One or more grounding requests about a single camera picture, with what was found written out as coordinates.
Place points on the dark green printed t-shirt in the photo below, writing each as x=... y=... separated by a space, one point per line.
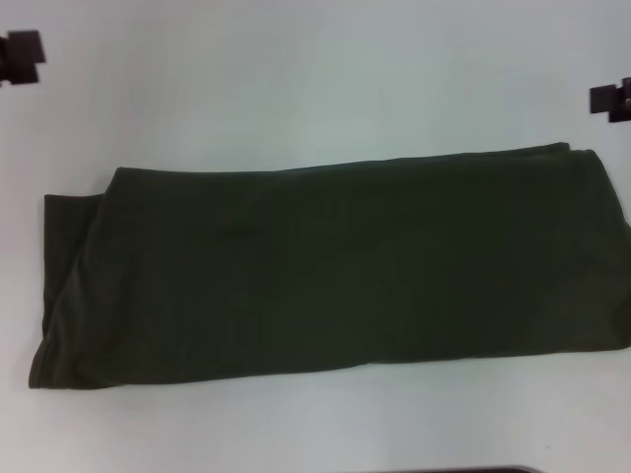
x=320 y=271

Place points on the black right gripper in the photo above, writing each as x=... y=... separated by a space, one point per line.
x=626 y=91

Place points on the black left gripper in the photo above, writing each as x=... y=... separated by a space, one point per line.
x=3 y=56

